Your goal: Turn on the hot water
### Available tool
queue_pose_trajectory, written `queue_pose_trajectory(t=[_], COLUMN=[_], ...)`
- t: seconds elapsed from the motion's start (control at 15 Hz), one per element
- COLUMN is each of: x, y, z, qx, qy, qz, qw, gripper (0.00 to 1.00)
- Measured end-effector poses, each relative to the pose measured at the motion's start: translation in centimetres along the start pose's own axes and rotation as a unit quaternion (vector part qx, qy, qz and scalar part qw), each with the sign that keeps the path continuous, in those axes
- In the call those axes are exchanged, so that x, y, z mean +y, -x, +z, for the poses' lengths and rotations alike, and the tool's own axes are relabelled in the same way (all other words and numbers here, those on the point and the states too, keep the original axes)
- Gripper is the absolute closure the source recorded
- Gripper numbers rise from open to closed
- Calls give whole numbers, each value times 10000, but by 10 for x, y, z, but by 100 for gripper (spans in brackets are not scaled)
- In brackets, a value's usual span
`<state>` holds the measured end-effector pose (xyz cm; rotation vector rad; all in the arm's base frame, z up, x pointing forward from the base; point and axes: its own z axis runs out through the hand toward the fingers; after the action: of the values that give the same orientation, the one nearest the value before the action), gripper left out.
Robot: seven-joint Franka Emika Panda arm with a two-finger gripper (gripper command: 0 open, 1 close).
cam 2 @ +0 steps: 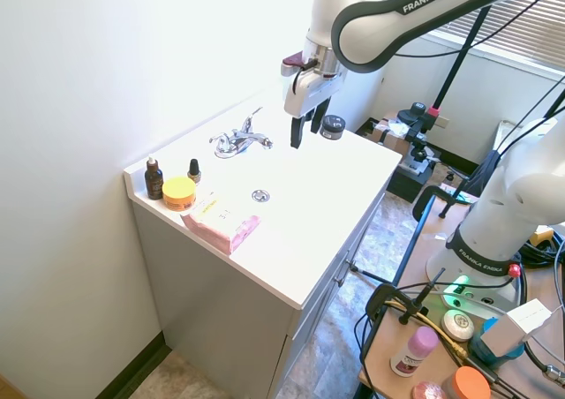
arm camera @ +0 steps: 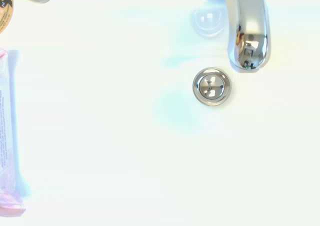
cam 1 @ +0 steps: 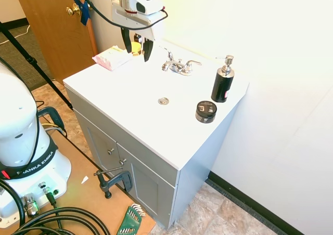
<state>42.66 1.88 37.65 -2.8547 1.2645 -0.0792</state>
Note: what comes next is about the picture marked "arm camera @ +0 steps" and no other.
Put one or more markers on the orange label soap bottle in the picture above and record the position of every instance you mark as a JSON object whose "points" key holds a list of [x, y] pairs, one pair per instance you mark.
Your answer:
{"points": [[4, 8]]}

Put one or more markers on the white ceramic sink basin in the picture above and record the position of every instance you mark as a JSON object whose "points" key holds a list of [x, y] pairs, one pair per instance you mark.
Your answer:
{"points": [[125, 136]]}

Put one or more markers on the pink white plastic packet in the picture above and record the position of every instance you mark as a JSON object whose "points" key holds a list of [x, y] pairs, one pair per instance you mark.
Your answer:
{"points": [[6, 136]]}

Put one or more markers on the chrome faucet spout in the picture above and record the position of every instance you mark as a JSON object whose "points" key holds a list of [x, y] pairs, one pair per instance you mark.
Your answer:
{"points": [[250, 18]]}

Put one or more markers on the chrome sink drain stopper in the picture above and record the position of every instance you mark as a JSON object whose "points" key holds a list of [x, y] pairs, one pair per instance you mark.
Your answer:
{"points": [[212, 86]]}

